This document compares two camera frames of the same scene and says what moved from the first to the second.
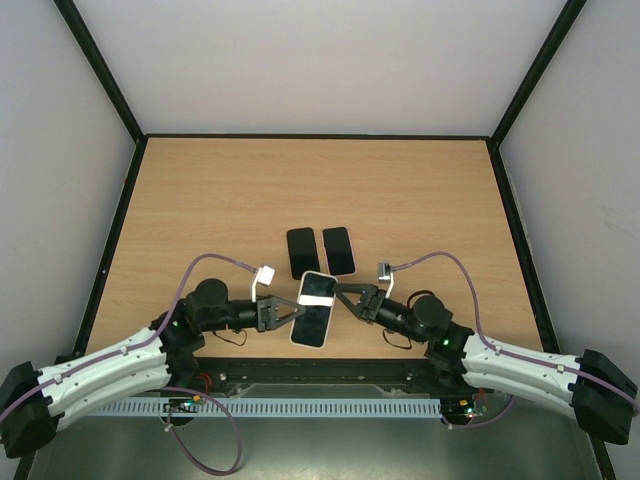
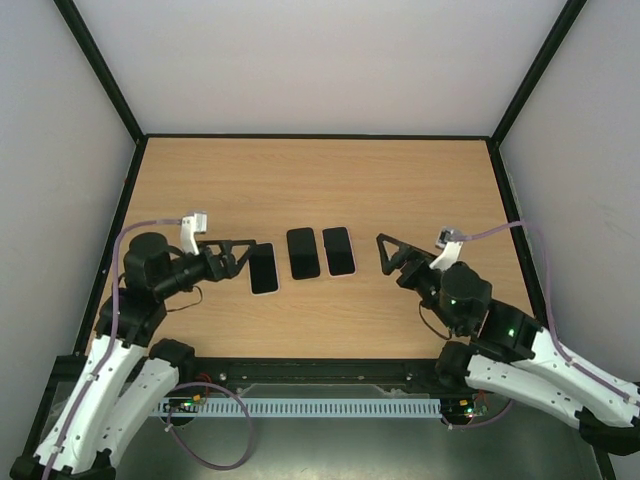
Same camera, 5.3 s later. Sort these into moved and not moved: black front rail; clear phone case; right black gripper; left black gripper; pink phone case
Moved: clear phone case; right black gripper; left black gripper
Not moved: pink phone case; black front rail
